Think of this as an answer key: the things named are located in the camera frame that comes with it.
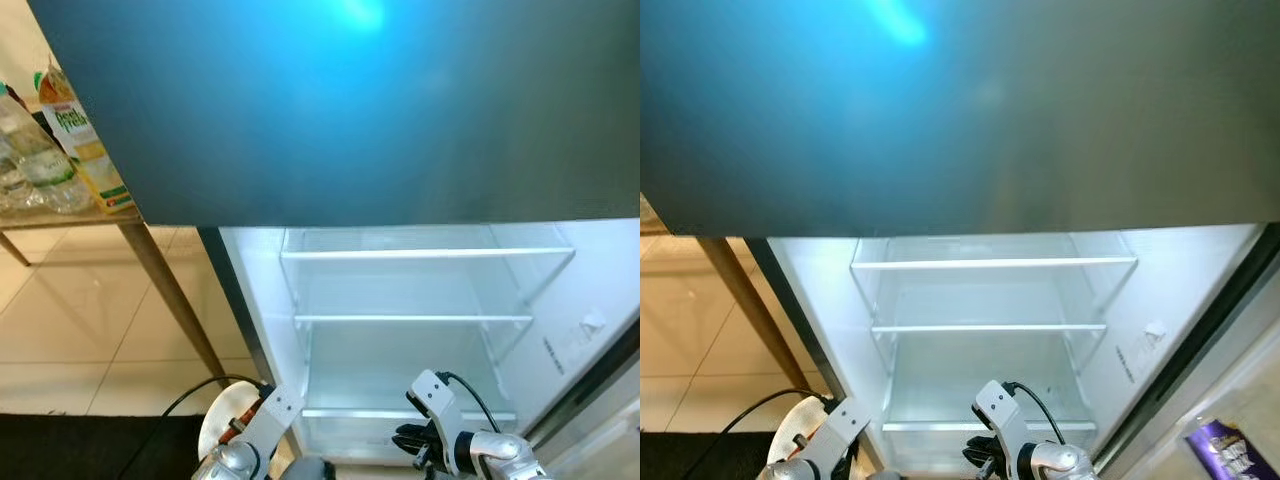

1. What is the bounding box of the glass fridge shelf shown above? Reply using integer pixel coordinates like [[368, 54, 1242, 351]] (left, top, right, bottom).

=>
[[300, 408, 521, 421], [293, 314, 536, 326], [850, 258, 1138, 271], [870, 323, 1108, 334], [280, 247, 576, 263]]

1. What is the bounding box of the grey steel fridge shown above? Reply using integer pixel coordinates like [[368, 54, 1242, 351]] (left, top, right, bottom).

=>
[[197, 220, 641, 471], [745, 225, 1266, 476]]

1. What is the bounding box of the white round disc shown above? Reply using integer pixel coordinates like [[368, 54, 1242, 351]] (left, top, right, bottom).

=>
[[197, 387, 263, 461], [768, 397, 831, 469]]

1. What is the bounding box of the purple snack box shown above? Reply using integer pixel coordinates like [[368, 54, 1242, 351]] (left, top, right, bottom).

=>
[[1183, 417, 1269, 480]]

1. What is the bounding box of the black floor mat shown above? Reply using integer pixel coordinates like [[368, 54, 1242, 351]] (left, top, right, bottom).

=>
[[640, 430, 771, 480], [0, 413, 206, 480]]

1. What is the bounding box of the green yellow juice carton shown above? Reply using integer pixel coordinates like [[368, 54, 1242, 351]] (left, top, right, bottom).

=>
[[35, 62, 136, 213]]

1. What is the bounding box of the clear water bottle teal cap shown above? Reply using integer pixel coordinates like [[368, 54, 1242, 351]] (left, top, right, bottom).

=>
[[0, 85, 96, 214]]

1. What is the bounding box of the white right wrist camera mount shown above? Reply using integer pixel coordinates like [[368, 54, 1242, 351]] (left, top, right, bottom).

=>
[[975, 380, 1031, 453], [407, 370, 463, 443]]

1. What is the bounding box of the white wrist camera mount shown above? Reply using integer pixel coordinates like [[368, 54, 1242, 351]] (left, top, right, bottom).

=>
[[975, 380, 1031, 453], [812, 397, 871, 471], [407, 370, 463, 443], [235, 385, 305, 463]]

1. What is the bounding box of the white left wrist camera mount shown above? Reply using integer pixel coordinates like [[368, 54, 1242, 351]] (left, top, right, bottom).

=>
[[235, 385, 305, 463], [812, 397, 871, 471]]

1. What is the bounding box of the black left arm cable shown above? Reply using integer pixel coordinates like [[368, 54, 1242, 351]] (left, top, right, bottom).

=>
[[683, 388, 833, 480], [118, 375, 271, 480]]

